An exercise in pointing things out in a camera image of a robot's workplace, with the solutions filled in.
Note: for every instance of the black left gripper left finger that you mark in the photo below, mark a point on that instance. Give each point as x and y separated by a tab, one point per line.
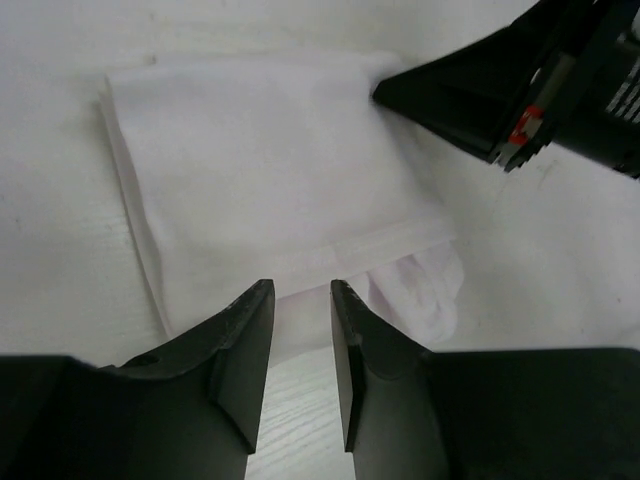
188	409

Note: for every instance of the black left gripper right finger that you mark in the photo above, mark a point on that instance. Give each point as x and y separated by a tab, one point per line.
411	413

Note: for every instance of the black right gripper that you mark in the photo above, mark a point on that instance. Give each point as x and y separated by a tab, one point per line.
580	63

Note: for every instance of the white tank top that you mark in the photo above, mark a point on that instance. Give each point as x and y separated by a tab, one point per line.
236	168

